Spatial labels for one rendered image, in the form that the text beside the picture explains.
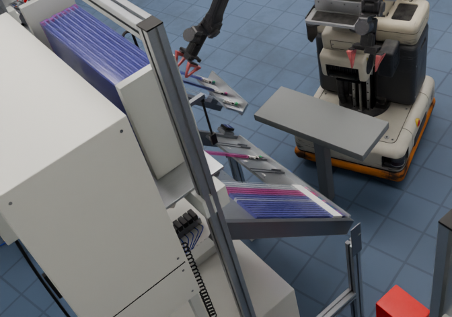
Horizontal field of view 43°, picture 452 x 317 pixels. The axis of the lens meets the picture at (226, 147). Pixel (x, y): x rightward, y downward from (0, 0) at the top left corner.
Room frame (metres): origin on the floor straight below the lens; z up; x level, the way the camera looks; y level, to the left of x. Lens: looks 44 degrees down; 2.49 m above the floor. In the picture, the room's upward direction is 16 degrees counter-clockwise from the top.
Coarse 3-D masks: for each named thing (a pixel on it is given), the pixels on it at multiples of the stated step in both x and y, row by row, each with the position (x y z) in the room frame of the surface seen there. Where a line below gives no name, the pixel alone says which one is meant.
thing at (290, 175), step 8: (240, 136) 1.87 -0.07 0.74; (248, 144) 1.82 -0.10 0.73; (256, 152) 1.76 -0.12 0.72; (272, 160) 1.68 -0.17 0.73; (280, 168) 1.63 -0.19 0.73; (288, 176) 1.58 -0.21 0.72; (296, 176) 1.56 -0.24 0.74; (304, 184) 1.51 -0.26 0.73; (328, 200) 1.40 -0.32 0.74; (336, 208) 1.35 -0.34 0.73
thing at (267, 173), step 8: (208, 136) 1.80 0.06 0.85; (216, 144) 1.75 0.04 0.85; (224, 144) 1.76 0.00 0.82; (232, 144) 1.79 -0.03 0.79; (240, 144) 1.80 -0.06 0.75; (232, 152) 1.69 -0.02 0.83; (240, 152) 1.72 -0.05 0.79; (248, 152) 1.74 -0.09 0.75; (240, 160) 1.62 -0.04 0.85; (248, 160) 1.65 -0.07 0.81; (256, 160) 1.67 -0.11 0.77; (264, 160) 1.69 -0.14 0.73; (248, 168) 1.56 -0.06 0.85; (256, 168) 1.57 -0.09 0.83; (264, 168) 1.60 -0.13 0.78; (272, 168) 1.63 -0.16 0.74; (256, 176) 1.52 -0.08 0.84; (264, 176) 1.52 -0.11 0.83; (272, 176) 1.54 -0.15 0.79; (280, 176) 1.56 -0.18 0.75; (296, 184) 1.52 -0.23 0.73
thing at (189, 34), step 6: (198, 24) 2.19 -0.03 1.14; (186, 30) 2.13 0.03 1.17; (192, 30) 2.11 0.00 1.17; (198, 30) 2.12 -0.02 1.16; (204, 30) 2.16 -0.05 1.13; (216, 30) 2.13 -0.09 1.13; (186, 36) 2.11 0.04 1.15; (192, 36) 2.10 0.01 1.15; (198, 36) 2.12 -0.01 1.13; (210, 36) 2.13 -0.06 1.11
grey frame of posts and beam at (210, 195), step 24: (144, 24) 1.02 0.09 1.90; (168, 48) 1.01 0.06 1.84; (168, 72) 1.01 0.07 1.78; (168, 96) 0.99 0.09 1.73; (192, 120) 1.01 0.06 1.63; (192, 144) 1.01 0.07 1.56; (192, 168) 1.00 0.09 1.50; (240, 168) 1.89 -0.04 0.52; (192, 192) 1.03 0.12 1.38; (216, 192) 1.01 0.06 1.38; (216, 216) 1.01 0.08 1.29; (216, 240) 1.01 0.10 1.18; (360, 264) 1.24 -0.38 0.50; (240, 288) 1.01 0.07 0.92; (360, 288) 1.23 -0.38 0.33; (240, 312) 1.01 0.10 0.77; (360, 312) 1.24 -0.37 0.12
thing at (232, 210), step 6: (222, 174) 1.43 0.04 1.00; (228, 180) 1.39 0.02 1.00; (234, 180) 1.40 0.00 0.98; (228, 204) 1.20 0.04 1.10; (234, 204) 1.21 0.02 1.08; (228, 210) 1.16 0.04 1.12; (234, 210) 1.16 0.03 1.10; (240, 210) 1.17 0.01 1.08; (228, 216) 1.11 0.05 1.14; (234, 216) 1.12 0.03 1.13; (240, 216) 1.13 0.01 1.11; (246, 216) 1.14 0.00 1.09; (252, 216) 1.15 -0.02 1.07
